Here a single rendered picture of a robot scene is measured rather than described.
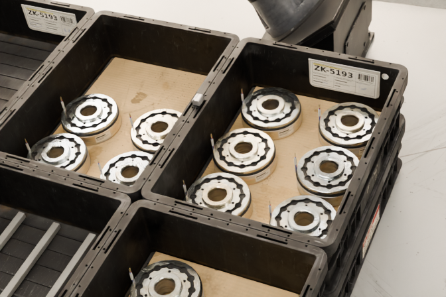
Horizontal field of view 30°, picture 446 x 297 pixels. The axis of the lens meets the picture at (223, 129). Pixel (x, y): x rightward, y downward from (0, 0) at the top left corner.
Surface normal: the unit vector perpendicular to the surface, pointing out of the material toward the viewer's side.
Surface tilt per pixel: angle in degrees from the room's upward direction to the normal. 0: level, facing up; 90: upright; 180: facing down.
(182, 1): 0
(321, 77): 90
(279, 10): 67
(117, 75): 0
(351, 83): 90
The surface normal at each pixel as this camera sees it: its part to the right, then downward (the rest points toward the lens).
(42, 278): -0.11, -0.72
